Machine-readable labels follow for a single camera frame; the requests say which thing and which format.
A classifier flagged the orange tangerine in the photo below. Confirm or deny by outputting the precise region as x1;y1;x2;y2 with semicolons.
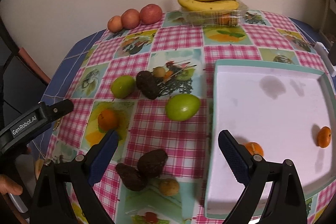
97;109;119;132
244;141;264;157

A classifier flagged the dark brown date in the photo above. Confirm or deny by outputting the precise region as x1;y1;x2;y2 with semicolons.
135;71;159;100
115;163;148;192
137;148;168;178

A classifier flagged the orange tangerine tray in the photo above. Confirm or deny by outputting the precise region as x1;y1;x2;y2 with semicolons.
317;126;331;148

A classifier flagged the brown longan fruit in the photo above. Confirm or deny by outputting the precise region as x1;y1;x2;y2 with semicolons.
158;178;179;197

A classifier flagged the small green jujube fruit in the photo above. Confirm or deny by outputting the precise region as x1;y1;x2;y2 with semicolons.
110;75;135;99

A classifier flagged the large green jujube fruit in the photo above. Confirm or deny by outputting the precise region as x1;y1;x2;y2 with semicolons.
165;94;201;122

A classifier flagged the person's left hand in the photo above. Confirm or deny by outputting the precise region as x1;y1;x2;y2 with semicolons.
0;174;23;196

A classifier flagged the white tray teal rim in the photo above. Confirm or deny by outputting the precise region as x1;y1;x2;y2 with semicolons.
205;60;335;222

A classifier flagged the pink checkered fruit tablecloth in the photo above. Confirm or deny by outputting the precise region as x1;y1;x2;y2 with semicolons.
41;9;336;224

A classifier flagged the small orange peach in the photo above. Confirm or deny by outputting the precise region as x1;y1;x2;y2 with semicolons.
107;15;123;33

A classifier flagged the white power strip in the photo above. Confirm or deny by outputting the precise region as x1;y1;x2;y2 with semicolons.
314;42;336;77

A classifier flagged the black power adapter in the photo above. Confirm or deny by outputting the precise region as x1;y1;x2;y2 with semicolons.
328;42;336;66

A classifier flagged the medium red apple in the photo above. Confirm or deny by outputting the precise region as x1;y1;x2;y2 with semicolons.
121;9;141;30

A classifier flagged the large red apple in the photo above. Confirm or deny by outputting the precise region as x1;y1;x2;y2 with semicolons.
139;4;163;25

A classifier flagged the clear plastic fruit container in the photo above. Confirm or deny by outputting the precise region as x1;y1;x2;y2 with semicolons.
180;1;248;27

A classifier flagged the tangerine inside plastic container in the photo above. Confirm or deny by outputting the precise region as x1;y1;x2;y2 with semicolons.
217;14;230;26

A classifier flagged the lower yellow banana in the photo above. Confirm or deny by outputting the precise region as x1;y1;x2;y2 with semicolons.
177;0;239;12

